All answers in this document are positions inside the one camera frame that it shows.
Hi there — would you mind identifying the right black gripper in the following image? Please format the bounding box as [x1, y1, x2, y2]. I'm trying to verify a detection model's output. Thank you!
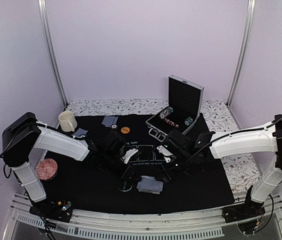
[154, 152, 193, 184]

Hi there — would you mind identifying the orange big blind button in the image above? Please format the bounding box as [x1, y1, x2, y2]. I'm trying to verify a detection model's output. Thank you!
[120, 126, 131, 134]

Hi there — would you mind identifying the single blue playing card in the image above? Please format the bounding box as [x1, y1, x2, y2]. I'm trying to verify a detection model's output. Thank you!
[101, 115, 119, 127]

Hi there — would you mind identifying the clear dealer button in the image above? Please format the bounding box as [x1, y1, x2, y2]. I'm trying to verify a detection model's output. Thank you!
[117, 180, 133, 193]

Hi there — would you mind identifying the poker chip row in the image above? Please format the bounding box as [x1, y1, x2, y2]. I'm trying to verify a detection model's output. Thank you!
[159, 106, 174, 120]
[184, 117, 194, 126]

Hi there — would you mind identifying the blue playing card deck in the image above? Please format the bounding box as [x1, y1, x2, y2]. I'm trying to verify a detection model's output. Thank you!
[136, 181, 164, 195]

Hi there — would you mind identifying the aluminium poker chip case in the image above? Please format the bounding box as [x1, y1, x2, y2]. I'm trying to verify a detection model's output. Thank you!
[145, 74, 204, 142]

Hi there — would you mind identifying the queen of spades card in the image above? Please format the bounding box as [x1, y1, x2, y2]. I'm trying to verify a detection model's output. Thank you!
[141, 175, 156, 182]

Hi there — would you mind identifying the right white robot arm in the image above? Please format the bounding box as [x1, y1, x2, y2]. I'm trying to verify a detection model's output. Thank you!
[156, 114, 282, 218]

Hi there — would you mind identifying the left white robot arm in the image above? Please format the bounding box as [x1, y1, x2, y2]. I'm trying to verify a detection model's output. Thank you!
[0, 112, 139, 217]

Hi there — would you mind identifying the black poker table mat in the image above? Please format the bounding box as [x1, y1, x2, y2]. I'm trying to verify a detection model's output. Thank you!
[42, 114, 235, 215]

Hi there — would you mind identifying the red dice row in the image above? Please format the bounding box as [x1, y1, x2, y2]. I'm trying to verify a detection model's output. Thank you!
[165, 118, 179, 128]

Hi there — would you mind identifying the floral white tablecloth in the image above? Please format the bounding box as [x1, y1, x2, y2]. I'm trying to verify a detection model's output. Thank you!
[64, 99, 266, 200]

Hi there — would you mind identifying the cream ceramic mug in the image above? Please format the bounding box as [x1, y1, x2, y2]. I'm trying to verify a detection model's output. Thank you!
[58, 110, 78, 133]

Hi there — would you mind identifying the red patterned round tin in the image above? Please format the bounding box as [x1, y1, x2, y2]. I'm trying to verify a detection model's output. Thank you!
[35, 158, 58, 181]

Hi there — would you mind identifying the small green circuit board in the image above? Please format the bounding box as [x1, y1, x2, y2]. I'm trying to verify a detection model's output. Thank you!
[57, 200, 72, 212]

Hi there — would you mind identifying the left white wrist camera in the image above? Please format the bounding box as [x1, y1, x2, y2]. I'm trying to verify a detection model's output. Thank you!
[121, 148, 139, 165]

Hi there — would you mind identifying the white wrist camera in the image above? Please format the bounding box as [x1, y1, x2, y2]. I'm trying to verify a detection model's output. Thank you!
[156, 145, 175, 164]
[121, 148, 139, 165]

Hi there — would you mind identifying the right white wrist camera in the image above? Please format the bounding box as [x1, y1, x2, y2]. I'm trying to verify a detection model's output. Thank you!
[156, 145, 175, 164]

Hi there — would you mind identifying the right aluminium frame post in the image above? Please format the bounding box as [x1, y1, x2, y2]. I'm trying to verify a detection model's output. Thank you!
[226, 0, 256, 108]

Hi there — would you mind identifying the aluminium frame post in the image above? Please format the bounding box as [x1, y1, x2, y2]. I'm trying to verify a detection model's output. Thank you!
[226, 0, 256, 108]
[37, 0, 68, 108]

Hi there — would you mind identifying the left aluminium frame post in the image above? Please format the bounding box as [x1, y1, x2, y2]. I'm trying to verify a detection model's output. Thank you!
[37, 0, 68, 108]

